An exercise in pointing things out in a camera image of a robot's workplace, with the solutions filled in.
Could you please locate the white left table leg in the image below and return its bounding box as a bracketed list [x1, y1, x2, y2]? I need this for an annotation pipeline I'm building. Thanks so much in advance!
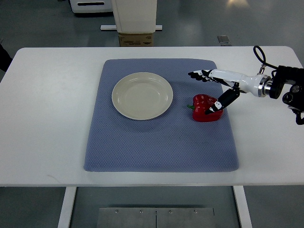
[57, 187, 77, 228]

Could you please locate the cream round plate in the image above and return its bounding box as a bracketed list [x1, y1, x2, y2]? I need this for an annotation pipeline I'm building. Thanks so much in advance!
[112, 72, 173, 121]

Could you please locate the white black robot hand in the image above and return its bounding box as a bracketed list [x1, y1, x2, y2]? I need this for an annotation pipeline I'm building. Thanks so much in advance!
[188, 69, 271, 115]

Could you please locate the white table leg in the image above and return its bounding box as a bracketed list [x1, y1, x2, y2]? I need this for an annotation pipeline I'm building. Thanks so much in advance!
[57, 187, 77, 228]
[233, 186, 252, 228]

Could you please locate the white pedestal column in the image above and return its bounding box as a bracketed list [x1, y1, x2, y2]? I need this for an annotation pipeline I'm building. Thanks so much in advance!
[100, 0, 163, 34]

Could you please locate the dark object at left edge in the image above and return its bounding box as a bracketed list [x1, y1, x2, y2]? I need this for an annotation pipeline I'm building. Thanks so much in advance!
[0, 38, 12, 72]

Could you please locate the white machine with slot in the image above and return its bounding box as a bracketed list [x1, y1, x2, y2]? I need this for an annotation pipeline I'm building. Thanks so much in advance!
[68, 0, 113, 13]

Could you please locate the blue textured mat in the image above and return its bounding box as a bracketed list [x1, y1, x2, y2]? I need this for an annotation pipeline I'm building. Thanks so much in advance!
[84, 58, 239, 172]

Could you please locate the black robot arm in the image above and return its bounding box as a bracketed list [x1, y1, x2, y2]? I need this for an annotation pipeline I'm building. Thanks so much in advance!
[253, 46, 304, 125]

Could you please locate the red bell pepper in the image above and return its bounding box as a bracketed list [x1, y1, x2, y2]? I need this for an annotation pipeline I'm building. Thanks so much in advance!
[187, 94, 223, 122]

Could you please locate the white right table leg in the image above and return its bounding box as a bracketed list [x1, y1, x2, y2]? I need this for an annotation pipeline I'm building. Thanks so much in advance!
[233, 186, 252, 228]

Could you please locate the cardboard box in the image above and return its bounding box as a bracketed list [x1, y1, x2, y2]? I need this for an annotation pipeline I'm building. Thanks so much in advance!
[118, 33, 154, 47]

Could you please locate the small metal floor plate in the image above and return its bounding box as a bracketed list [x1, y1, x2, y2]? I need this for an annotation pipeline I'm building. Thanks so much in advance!
[217, 36, 231, 46]

